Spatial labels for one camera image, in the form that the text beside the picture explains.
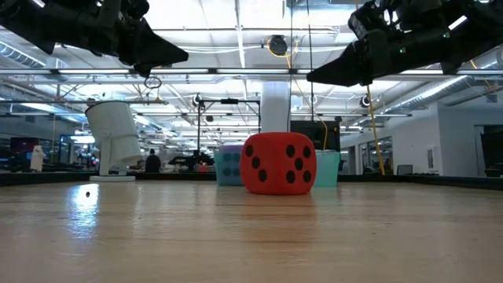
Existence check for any white cylinder camera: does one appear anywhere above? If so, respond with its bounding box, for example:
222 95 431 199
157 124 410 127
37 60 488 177
85 101 143 183

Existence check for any silver ventilation duct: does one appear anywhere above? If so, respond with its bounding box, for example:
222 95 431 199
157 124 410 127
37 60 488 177
383 74 503 115

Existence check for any red foam die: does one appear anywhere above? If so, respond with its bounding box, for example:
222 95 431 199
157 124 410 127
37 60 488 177
240 132 318 196

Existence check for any teal translucent plastic bin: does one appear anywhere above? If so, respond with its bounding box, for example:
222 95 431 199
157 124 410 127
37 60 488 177
214 149 341 188

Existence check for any black rectangular screen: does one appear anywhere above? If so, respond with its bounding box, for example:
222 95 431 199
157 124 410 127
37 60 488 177
289 120 341 153

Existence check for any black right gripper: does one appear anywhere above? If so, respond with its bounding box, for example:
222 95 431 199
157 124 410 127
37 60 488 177
306 0 453 86

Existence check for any dark monitor screen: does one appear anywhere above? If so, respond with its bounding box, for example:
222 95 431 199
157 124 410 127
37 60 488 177
9 137 40 156

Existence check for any black hanging ring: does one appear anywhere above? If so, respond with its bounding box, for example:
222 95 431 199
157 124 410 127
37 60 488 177
144 75 163 90

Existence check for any black aluminium table frame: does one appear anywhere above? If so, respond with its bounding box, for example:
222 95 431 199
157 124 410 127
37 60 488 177
0 171 503 191

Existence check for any white round column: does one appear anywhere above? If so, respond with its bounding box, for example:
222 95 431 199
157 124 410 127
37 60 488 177
261 81 292 147

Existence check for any person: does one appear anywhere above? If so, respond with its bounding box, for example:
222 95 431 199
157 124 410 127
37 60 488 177
145 148 162 174

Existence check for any white bottle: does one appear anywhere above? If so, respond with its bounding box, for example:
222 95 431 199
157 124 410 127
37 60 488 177
30 145 47 173

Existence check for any purple foam die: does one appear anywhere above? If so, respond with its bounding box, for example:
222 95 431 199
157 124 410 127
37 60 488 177
217 144 244 186

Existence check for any black ceiling cable reel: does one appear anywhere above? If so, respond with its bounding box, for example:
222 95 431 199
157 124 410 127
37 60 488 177
269 35 288 57

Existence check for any black hanging cable with coil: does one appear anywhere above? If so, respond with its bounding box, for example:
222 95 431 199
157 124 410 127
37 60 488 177
305 0 316 123

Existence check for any yellow cable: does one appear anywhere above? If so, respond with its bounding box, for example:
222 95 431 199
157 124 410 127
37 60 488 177
365 84 386 176
266 39 329 151

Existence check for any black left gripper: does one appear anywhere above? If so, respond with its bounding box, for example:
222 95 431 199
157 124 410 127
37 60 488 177
92 0 189 79

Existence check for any long ceiling light rail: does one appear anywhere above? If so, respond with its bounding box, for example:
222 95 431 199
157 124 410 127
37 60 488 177
0 68 503 76

